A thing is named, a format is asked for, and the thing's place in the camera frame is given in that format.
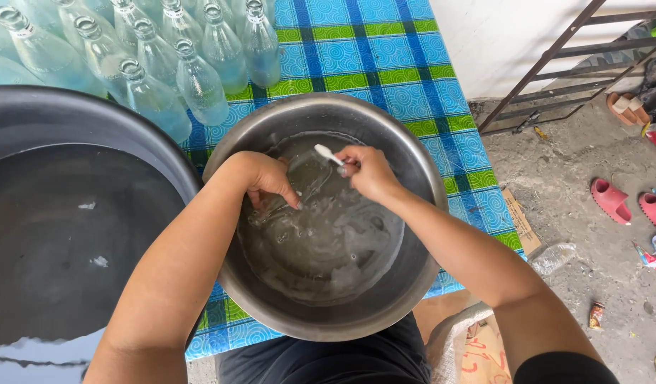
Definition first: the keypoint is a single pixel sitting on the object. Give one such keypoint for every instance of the person's left hand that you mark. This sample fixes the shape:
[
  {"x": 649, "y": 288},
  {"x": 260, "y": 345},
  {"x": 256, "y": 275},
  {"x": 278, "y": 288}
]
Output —
[{"x": 258, "y": 170}]

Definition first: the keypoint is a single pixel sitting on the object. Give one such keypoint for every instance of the person's right hand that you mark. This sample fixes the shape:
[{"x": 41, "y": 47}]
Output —
[{"x": 373, "y": 170}]

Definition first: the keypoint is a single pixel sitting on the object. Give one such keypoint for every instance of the clear glass bottle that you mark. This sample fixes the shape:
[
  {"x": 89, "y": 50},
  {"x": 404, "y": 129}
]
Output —
[{"x": 309, "y": 178}]

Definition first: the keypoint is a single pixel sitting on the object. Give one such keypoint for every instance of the steel wash basin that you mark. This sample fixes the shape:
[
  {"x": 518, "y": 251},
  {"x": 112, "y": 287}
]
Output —
[{"x": 328, "y": 256}]

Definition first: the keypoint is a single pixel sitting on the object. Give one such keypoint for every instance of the blue green checked tablecloth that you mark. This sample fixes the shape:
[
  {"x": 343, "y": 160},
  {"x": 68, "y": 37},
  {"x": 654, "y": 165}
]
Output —
[{"x": 381, "y": 64}]

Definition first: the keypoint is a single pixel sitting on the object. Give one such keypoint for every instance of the brown cardboard piece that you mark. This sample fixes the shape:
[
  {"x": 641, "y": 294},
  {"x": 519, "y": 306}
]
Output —
[{"x": 520, "y": 224}]

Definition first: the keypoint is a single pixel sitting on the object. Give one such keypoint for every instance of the group of empty glass bottles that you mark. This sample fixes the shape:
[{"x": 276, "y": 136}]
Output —
[{"x": 147, "y": 58}]

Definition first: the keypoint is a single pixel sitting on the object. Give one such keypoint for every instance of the person's black shorts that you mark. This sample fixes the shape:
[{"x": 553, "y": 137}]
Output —
[{"x": 328, "y": 357}]

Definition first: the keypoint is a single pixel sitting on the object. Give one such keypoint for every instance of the white woven sack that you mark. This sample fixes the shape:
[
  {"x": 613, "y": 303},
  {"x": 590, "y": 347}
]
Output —
[{"x": 466, "y": 346}]

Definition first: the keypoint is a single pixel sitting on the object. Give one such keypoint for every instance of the crushed clear plastic bottle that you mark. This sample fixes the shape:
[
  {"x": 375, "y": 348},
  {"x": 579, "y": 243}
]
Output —
[{"x": 553, "y": 258}]

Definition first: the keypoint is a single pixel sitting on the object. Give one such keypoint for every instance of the large black plastic tub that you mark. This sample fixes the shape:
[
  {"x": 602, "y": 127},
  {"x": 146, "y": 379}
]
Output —
[{"x": 56, "y": 229}]

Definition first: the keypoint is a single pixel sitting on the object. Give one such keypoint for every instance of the brown metal grille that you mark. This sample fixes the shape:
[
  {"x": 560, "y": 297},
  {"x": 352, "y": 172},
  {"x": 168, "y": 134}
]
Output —
[{"x": 573, "y": 58}]

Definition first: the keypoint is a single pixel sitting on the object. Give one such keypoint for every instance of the pair of tan sandals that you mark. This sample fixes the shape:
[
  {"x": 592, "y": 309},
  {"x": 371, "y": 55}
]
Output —
[{"x": 626, "y": 106}]

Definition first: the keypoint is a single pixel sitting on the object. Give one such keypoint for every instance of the small snack wrapper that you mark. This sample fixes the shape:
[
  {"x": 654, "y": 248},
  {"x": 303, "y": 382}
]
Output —
[{"x": 596, "y": 314}]

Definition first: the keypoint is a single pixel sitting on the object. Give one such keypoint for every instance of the person's black sleeve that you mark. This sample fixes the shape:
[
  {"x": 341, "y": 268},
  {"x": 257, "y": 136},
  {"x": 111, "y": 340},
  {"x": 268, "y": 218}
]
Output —
[{"x": 565, "y": 370}]

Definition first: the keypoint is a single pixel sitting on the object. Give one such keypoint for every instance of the black plastic bag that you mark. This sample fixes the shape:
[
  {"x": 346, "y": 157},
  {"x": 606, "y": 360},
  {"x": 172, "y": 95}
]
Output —
[{"x": 653, "y": 90}]

